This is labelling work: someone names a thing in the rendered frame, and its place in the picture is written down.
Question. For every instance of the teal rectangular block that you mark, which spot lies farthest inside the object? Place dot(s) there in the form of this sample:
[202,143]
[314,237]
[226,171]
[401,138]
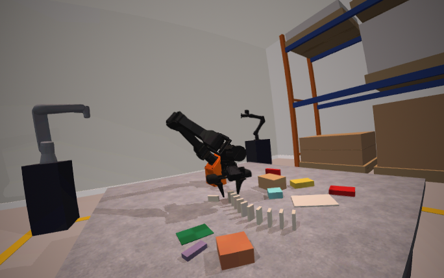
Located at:
[274,193]

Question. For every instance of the purple rectangular block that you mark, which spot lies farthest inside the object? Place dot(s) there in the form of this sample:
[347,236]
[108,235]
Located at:
[194,250]

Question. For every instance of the yellow flat block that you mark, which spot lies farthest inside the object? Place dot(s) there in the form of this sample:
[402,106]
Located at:
[301,183]

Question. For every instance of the green flat slab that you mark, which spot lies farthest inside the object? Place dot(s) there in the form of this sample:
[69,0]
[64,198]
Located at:
[195,233]

